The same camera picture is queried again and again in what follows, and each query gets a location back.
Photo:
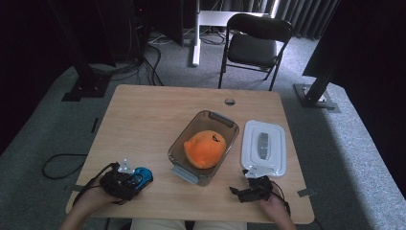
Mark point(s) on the grey curtain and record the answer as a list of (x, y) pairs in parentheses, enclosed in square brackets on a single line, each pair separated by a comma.
[(306, 19)]

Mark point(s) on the black tape strip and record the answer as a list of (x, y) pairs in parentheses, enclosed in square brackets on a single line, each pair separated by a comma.
[(94, 125)]

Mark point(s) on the grey tape piece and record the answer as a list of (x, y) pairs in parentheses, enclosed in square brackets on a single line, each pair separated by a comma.
[(77, 188), (306, 192)]

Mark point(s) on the white desk frame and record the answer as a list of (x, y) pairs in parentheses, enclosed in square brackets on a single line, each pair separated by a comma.
[(199, 32)]

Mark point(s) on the black folding chair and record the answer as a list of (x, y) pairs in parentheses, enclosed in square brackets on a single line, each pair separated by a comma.
[(253, 49)]

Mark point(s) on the white storage box lid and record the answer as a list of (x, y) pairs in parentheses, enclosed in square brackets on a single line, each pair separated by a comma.
[(271, 134)]

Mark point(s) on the orange plush toy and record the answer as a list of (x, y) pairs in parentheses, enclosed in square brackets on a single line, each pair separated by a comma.
[(205, 149)]

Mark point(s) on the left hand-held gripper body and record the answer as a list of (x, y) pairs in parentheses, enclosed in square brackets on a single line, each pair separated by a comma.
[(116, 185)]

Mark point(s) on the transparent grey storage box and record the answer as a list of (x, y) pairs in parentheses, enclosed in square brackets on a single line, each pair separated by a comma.
[(178, 150)]

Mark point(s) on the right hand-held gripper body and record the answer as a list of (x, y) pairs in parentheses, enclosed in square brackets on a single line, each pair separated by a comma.
[(260, 188)]

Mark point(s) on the person's right hand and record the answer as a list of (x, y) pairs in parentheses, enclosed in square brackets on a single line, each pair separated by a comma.
[(274, 206)]

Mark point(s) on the black metal stand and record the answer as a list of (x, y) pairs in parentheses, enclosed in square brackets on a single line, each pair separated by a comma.
[(85, 80), (317, 92)]

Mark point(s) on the person's left hand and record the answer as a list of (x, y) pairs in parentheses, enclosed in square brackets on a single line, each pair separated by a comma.
[(92, 199)]

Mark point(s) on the dark cabinet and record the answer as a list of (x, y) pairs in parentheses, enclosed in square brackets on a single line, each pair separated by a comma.
[(159, 19)]

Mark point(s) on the blue toy car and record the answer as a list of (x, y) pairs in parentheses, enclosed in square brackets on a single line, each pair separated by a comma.
[(145, 177)]

